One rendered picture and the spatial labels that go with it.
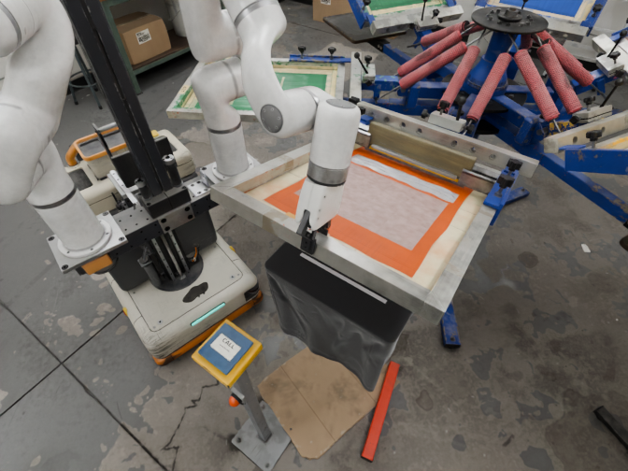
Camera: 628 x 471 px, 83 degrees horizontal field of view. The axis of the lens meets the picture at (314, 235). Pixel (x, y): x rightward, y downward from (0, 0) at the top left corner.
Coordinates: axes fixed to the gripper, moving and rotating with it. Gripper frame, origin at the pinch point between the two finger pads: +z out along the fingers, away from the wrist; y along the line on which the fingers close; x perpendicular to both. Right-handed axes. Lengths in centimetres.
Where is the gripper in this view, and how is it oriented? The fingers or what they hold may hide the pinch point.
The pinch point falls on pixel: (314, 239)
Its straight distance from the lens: 76.0
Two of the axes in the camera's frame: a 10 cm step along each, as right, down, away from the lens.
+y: -5.5, 4.2, -7.2
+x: 8.2, 4.3, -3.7
